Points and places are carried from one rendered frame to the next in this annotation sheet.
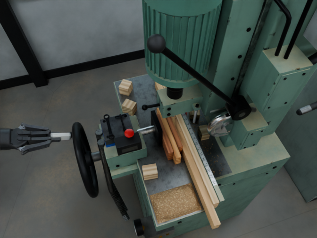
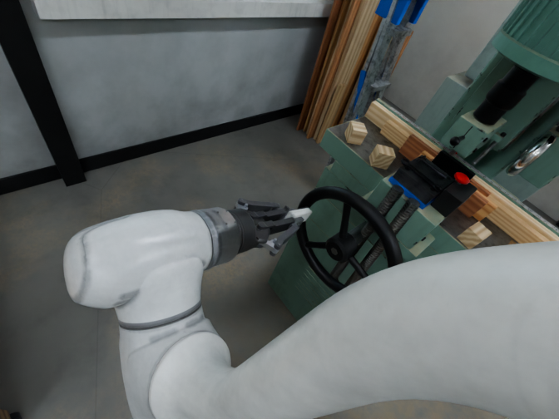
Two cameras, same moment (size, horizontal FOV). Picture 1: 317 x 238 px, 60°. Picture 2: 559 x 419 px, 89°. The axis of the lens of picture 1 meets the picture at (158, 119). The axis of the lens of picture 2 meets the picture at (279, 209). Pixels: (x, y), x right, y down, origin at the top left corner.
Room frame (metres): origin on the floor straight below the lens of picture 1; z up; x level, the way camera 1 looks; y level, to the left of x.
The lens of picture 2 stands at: (0.23, 0.66, 1.32)
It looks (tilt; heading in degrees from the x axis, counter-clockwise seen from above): 48 degrees down; 321
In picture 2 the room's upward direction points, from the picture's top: 22 degrees clockwise
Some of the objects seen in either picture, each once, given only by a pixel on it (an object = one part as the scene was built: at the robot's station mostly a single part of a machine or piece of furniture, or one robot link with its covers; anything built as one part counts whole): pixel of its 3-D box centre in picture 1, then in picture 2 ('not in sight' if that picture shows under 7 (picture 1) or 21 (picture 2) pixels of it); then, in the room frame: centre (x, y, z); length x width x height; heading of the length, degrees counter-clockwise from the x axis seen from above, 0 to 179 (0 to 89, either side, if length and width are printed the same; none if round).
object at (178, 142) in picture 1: (169, 123); (441, 170); (0.54, -0.04, 0.93); 0.24 x 0.02 x 0.06; 17
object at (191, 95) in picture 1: (179, 101); (472, 133); (0.56, -0.07, 1.03); 0.14 x 0.07 x 0.09; 107
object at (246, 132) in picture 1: (246, 127); (547, 157); (0.46, -0.27, 1.02); 0.09 x 0.07 x 0.12; 17
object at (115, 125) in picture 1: (120, 132); (433, 183); (0.46, 0.12, 0.99); 0.13 x 0.11 x 0.06; 17
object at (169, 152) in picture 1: (163, 136); (450, 187); (0.49, -0.02, 0.93); 0.16 x 0.02 x 0.05; 17
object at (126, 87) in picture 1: (125, 87); (355, 133); (0.71, 0.13, 0.92); 0.04 x 0.04 x 0.04; 70
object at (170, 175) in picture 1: (146, 142); (417, 202); (0.50, 0.04, 0.87); 0.61 x 0.30 x 0.06; 17
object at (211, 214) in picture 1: (181, 143); (471, 193); (0.46, -0.08, 0.92); 0.58 x 0.02 x 0.04; 17
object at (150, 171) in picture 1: (149, 172); (474, 235); (0.36, 0.03, 0.92); 0.05 x 0.04 x 0.04; 100
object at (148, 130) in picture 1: (148, 130); (439, 179); (0.50, 0.03, 0.95); 0.09 x 0.07 x 0.09; 17
